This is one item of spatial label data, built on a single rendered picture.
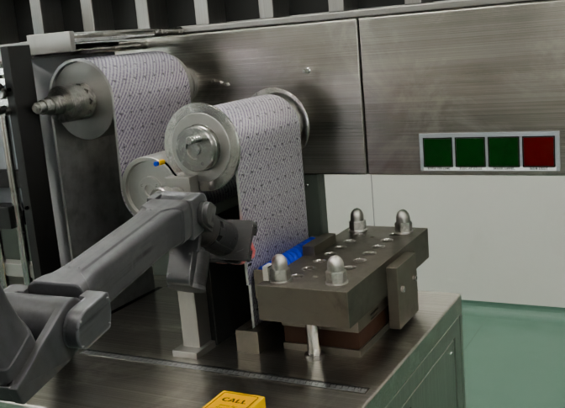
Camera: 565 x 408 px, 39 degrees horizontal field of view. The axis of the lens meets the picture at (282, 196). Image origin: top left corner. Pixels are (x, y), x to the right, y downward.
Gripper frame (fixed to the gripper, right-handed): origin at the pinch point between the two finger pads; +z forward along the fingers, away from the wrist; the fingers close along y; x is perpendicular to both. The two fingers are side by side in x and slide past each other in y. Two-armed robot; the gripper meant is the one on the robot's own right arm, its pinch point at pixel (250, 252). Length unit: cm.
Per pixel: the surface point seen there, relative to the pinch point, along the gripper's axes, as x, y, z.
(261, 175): 13.4, 0.3, -1.1
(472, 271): 56, -34, 272
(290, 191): 14.1, 0.3, 10.3
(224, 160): 12.9, -1.7, -10.3
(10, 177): 6.4, -37.9, -19.8
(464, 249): 65, -37, 266
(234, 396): -23.8, 9.3, -13.1
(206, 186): 9.1, -5.7, -7.9
